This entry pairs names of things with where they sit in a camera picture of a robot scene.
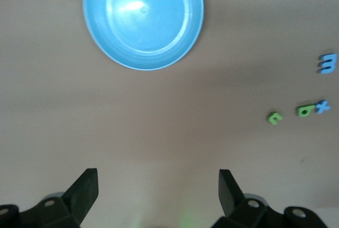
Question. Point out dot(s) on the brown table mat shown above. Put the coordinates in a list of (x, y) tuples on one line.
[(53, 106)]

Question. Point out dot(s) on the blue plate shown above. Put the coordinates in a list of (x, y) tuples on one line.
[(143, 21)]

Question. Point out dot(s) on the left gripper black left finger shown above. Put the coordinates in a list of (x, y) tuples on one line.
[(76, 201)]

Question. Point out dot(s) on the green letter n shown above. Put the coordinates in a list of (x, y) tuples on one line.
[(274, 118)]

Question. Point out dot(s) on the blue letter m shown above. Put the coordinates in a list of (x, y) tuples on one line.
[(328, 64)]

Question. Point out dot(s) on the green letter p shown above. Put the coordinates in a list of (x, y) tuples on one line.
[(304, 111)]

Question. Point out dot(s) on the blue letter x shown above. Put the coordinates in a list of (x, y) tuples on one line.
[(322, 107)]

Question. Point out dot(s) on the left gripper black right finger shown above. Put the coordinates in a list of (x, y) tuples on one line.
[(233, 204)]

